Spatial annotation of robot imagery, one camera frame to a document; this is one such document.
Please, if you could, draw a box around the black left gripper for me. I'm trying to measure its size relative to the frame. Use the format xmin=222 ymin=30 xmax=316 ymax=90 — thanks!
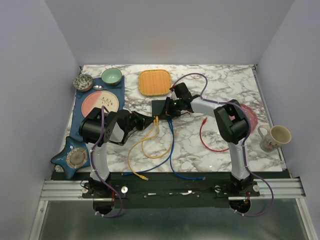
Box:
xmin=125 ymin=110 xmax=155 ymax=133

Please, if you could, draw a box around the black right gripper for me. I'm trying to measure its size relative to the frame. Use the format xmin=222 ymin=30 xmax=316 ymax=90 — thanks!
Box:
xmin=158 ymin=96 xmax=183 ymax=120

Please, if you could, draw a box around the dark network switch box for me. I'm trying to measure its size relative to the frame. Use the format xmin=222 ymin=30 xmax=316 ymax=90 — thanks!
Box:
xmin=151 ymin=100 xmax=168 ymax=120

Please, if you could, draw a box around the red ethernet cable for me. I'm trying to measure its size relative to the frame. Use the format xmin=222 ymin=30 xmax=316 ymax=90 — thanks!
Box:
xmin=199 ymin=117 xmax=230 ymax=153

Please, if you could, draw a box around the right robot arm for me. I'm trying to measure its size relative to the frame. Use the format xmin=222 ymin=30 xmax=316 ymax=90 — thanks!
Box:
xmin=160 ymin=83 xmax=251 ymax=196

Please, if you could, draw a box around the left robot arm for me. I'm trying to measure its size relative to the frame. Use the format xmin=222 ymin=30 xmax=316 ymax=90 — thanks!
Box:
xmin=78 ymin=107 xmax=155 ymax=198

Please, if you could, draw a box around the orange woven square tray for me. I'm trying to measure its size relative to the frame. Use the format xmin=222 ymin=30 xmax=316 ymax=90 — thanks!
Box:
xmin=138 ymin=69 xmax=172 ymax=97

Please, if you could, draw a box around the blue cloth placemat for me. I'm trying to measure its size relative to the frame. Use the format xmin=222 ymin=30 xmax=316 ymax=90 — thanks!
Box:
xmin=69 ymin=76 xmax=125 ymax=141

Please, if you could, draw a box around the pink and cream plate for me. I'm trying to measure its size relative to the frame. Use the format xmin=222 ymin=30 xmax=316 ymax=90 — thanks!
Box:
xmin=81 ymin=90 xmax=120 ymax=117

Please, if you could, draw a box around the green ceramic bowl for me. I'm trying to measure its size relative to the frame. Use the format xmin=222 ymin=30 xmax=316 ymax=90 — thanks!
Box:
xmin=101 ymin=68 xmax=123 ymax=86

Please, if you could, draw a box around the metal spoon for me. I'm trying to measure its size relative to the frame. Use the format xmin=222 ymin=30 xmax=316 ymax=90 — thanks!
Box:
xmin=93 ymin=85 xmax=107 ymax=91

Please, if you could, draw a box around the patterned dark bowl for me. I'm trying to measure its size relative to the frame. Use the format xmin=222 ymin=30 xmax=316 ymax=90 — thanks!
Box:
xmin=72 ymin=74 xmax=94 ymax=92

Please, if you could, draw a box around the blue star shaped dish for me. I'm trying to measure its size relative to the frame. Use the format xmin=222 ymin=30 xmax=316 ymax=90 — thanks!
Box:
xmin=50 ymin=136 xmax=91 ymax=180

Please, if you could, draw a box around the pink dotted plate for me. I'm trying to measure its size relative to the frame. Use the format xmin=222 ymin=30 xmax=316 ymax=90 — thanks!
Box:
xmin=240 ymin=103 xmax=258 ymax=132

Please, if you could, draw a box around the floral ceramic mug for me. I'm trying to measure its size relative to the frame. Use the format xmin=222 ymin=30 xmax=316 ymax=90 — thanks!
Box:
xmin=257 ymin=125 xmax=292 ymax=153

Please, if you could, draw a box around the blue ethernet cable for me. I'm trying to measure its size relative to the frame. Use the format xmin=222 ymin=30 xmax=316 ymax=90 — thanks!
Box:
xmin=166 ymin=118 xmax=206 ymax=182
xmin=121 ymin=118 xmax=176 ymax=177

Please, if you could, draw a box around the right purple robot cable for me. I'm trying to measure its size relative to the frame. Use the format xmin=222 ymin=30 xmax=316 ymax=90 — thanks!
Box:
xmin=172 ymin=72 xmax=275 ymax=218

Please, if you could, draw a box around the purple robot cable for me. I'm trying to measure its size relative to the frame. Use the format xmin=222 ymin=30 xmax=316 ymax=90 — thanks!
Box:
xmin=172 ymin=72 xmax=275 ymax=218
xmin=88 ymin=106 xmax=124 ymax=219

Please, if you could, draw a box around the black mounting base plate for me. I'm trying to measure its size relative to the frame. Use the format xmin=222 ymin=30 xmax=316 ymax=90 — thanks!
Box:
xmin=40 ymin=172 xmax=303 ymax=210

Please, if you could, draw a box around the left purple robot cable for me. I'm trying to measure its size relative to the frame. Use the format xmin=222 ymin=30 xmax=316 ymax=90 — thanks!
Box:
xmin=88 ymin=106 xmax=124 ymax=219

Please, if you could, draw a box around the aluminium frame rail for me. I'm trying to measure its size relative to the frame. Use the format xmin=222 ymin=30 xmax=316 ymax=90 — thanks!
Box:
xmin=40 ymin=178 xmax=306 ymax=202

